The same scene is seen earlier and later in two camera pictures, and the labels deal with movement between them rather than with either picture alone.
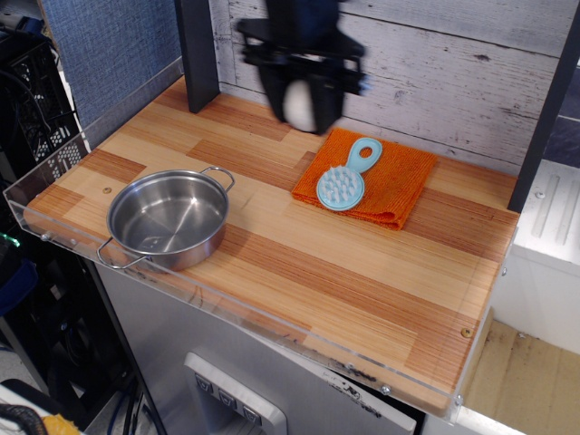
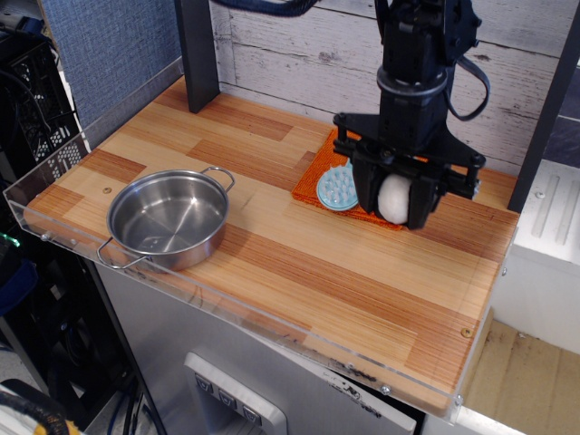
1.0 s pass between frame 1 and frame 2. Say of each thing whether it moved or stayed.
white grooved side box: stayed
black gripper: moved
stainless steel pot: stayed
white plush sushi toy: moved
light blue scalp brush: stayed
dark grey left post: stayed
